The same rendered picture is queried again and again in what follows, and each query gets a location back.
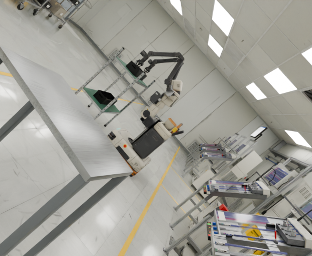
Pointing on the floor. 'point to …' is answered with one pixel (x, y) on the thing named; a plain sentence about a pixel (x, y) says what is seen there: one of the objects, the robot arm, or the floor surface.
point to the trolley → (31, 4)
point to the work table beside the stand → (100, 171)
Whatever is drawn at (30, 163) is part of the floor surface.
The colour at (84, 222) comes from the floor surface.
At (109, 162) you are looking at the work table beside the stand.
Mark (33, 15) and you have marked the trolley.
